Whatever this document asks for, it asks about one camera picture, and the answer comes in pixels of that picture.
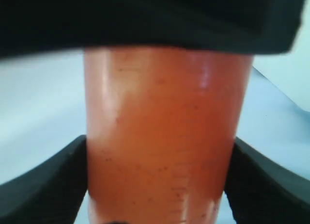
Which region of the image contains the red sauce squeeze bottle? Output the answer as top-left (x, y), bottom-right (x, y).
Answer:
top-left (84, 47), bottom-right (253, 224)

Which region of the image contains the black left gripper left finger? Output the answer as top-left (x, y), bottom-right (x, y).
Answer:
top-left (0, 135), bottom-right (87, 224)

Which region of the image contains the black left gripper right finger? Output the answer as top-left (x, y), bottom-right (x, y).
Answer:
top-left (224, 138), bottom-right (310, 224)

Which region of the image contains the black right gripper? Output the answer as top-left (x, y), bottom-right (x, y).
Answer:
top-left (0, 0), bottom-right (304, 58)

